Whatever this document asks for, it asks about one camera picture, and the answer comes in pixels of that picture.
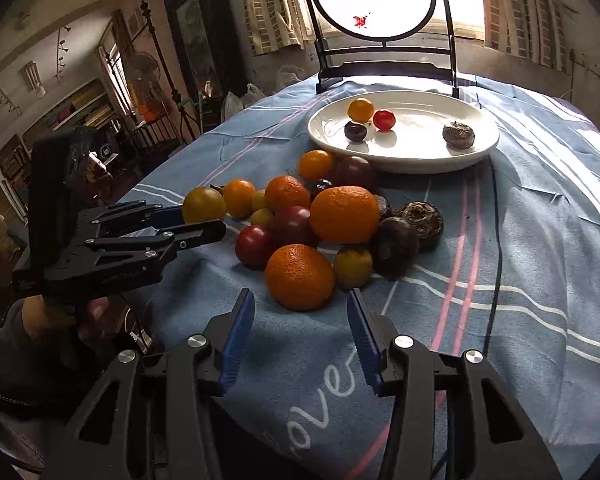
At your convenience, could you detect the checked curtain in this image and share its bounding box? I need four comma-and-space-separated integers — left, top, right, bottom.
480, 0, 568, 73
240, 0, 311, 56

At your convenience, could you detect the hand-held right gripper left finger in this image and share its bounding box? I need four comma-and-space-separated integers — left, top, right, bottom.
42, 287, 257, 480

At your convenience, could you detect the brown water chestnut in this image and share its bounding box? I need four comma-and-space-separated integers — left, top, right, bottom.
397, 201, 445, 252
441, 120, 476, 152

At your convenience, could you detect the person's left hand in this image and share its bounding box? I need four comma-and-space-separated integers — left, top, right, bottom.
22, 295, 131, 356

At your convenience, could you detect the standing fan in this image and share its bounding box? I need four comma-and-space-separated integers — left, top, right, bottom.
127, 50, 161, 126

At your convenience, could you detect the white plate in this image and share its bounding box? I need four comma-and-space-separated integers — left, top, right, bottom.
307, 90, 501, 175

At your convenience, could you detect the clear plastic bag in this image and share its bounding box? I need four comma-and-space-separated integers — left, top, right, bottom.
275, 65, 308, 91
222, 82, 268, 121

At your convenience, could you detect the large orange mandarin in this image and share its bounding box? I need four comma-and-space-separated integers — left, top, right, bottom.
310, 186, 381, 245
264, 243, 337, 312

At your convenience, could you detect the dark red cherry tomato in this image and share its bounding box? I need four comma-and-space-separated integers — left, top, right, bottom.
272, 205, 317, 248

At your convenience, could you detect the bookshelf with books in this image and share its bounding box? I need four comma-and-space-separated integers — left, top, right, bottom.
22, 77, 118, 141

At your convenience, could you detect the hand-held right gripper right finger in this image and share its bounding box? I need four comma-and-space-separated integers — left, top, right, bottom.
346, 287, 563, 480

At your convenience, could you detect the blue striped tablecloth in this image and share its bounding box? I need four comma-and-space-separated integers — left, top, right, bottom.
112, 72, 600, 480

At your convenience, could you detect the dark water chestnut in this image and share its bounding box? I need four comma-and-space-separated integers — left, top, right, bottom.
372, 194, 393, 222
370, 216, 421, 281

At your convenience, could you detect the small orange mandarin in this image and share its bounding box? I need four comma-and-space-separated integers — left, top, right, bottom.
265, 175, 312, 213

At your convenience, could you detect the orange-yellow cherry tomato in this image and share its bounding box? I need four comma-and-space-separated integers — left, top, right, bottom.
347, 97, 376, 124
222, 179, 257, 220
298, 149, 336, 182

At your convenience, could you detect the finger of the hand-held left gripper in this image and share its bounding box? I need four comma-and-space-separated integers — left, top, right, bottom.
87, 200, 187, 229
82, 220, 227, 267

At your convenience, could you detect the small dark cherry tomato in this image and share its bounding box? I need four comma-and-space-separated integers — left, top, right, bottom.
307, 178, 333, 201

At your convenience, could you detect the white ceiling lamp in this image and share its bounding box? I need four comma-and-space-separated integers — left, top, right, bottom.
22, 60, 48, 98

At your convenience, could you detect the dark framed wall painting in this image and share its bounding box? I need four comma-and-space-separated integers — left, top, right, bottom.
162, 0, 248, 111

